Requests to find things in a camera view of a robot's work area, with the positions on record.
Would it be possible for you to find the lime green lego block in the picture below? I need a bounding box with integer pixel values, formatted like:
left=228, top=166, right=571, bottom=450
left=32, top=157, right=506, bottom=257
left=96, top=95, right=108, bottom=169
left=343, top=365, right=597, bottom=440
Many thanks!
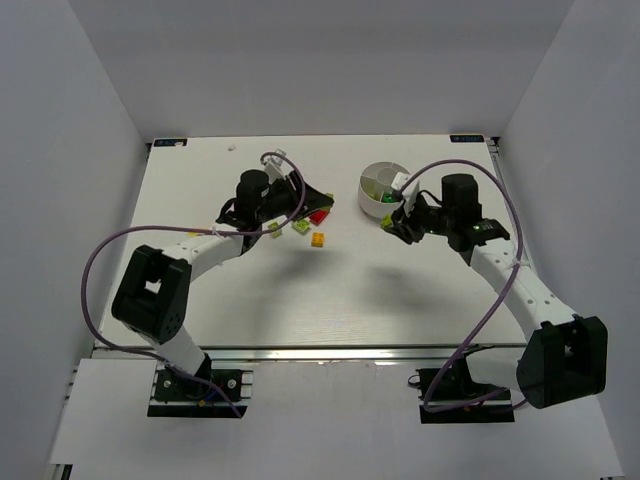
left=380, top=215, right=393, bottom=229

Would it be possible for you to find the light green long lego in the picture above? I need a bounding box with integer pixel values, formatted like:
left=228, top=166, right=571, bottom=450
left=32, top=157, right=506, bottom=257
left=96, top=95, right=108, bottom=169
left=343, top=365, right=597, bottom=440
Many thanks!
left=292, top=219, right=311, bottom=235

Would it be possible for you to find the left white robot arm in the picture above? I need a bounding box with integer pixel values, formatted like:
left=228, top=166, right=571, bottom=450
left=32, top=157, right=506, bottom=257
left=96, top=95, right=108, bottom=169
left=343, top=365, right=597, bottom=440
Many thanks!
left=111, top=169, right=334, bottom=390

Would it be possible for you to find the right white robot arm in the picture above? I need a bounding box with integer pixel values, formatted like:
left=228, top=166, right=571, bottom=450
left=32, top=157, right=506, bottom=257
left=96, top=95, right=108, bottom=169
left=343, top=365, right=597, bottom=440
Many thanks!
left=381, top=174, right=608, bottom=409

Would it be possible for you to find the red square lego brick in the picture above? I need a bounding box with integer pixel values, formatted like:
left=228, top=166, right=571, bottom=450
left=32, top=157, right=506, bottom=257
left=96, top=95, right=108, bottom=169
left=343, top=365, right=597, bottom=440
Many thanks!
left=308, top=210, right=329, bottom=226

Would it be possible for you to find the light green small lego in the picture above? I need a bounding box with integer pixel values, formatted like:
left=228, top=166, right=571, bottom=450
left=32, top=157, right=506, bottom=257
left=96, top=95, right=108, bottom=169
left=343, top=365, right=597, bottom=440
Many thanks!
left=268, top=222, right=283, bottom=239

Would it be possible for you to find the orange square lego brick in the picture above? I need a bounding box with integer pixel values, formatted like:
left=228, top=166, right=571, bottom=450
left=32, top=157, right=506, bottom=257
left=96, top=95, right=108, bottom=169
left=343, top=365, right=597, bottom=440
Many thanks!
left=311, top=232, right=325, bottom=248

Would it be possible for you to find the white round divided container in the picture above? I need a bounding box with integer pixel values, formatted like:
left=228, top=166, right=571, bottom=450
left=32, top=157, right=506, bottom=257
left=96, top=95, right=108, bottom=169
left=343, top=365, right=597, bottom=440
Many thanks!
left=357, top=162, right=409, bottom=219

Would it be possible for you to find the right blue corner sticker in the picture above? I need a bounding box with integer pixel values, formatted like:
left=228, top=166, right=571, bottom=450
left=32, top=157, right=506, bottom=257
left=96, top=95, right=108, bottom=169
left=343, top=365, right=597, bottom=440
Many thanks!
left=449, top=134, right=485, bottom=143

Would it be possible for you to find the blue corner sticker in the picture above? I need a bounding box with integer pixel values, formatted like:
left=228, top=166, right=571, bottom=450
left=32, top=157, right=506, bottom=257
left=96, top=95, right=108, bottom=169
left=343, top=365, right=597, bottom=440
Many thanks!
left=153, top=138, right=188, bottom=148
left=449, top=134, right=485, bottom=143

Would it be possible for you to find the left blue corner sticker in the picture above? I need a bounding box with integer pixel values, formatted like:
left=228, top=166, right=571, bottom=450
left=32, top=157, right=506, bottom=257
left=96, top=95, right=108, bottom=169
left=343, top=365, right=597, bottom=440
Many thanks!
left=153, top=138, right=188, bottom=148

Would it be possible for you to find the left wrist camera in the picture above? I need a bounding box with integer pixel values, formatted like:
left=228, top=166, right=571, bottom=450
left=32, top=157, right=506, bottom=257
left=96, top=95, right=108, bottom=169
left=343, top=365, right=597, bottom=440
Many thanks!
left=260, top=149, right=286, bottom=184

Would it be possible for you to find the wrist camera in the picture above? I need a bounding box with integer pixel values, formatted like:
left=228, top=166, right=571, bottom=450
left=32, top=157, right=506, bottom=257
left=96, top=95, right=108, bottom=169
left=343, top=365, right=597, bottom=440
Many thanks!
left=260, top=149, right=286, bottom=184
left=391, top=172, right=420, bottom=216

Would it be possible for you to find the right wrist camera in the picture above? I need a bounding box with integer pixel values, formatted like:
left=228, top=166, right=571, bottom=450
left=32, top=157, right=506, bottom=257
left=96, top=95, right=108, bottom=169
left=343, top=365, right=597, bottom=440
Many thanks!
left=391, top=172, right=420, bottom=216

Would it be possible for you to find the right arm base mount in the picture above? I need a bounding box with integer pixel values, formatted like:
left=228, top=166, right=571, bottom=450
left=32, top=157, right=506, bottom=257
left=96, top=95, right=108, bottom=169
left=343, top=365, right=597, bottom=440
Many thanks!
left=407, top=364, right=515, bottom=425

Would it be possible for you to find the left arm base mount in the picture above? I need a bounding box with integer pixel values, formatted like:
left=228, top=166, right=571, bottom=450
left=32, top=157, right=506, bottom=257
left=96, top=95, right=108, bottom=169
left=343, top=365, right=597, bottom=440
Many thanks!
left=147, top=368, right=254, bottom=419

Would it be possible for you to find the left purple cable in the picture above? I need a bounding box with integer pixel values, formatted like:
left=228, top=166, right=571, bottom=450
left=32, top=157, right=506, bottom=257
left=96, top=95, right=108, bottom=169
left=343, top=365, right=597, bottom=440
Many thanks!
left=79, top=149, right=307, bottom=419

